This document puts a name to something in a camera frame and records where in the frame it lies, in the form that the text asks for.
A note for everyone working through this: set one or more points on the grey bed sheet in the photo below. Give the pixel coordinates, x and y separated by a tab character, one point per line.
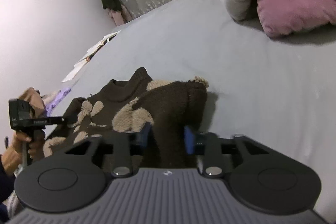
278	92

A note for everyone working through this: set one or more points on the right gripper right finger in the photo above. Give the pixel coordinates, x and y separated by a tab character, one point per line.
257	176

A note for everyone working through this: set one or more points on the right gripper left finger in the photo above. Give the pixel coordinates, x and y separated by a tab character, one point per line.
75	177

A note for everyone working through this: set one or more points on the pink pillow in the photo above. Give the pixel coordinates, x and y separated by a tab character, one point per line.
284	17

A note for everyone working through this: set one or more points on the pink hanging garment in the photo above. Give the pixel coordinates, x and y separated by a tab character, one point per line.
120	17

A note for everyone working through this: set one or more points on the person's left hand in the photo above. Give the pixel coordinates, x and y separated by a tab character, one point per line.
22	144

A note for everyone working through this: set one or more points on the purple garment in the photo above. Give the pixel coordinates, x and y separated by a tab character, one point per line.
52	100

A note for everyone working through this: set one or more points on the brown sweater with beige patches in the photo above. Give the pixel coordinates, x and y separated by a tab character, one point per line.
126	106

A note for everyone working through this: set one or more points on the open book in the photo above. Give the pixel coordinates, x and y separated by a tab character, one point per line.
89	55

